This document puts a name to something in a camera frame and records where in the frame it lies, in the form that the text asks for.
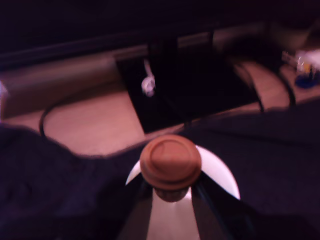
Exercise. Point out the white mug with green print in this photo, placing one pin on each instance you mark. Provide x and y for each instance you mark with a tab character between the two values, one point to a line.
220	175

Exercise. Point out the small blue tool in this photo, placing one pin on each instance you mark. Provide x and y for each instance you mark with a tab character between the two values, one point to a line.
306	82

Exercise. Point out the cream round pot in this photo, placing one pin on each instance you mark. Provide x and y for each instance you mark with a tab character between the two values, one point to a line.
290	35

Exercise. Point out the large dark monitor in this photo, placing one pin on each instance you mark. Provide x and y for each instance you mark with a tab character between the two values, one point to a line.
100	20

